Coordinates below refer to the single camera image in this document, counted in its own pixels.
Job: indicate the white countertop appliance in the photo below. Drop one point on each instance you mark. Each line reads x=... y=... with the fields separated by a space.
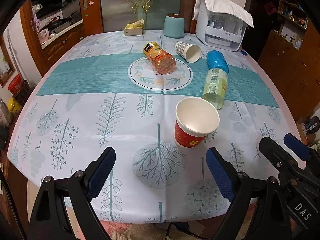
x=219 y=30

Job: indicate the patterned teal tablecloth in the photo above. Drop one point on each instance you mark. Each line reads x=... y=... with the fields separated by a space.
x=105 y=93

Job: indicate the orange juice bottle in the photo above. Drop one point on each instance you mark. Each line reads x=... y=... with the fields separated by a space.
x=163 y=62

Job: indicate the wooden side cabinet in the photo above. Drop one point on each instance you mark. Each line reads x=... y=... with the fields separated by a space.
x=290 y=58

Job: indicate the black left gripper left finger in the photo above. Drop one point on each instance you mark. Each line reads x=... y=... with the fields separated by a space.
x=49 y=218

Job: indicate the red paper cup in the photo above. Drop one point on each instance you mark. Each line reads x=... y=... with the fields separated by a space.
x=196 y=118

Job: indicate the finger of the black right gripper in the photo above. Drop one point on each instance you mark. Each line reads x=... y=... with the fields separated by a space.
x=303 y=151
x=277 y=152

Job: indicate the green labelled bottle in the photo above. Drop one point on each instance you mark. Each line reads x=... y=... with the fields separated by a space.
x=215 y=87

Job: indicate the yellow tissue box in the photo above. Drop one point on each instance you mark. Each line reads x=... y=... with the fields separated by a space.
x=134 y=29

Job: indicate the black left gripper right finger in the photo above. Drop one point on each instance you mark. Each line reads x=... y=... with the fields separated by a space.
x=270 y=218

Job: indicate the teal ceramic canister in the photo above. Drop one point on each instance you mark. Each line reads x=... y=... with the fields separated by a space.
x=174 y=26

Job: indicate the red bucket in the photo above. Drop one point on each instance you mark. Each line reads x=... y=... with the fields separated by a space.
x=16 y=84

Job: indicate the grey checkered paper cup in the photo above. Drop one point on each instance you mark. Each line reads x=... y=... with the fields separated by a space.
x=190 y=52

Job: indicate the white cloth on appliance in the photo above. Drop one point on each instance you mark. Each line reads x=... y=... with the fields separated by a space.
x=224 y=7

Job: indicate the blue plastic cup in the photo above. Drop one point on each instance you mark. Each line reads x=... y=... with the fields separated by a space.
x=215 y=59

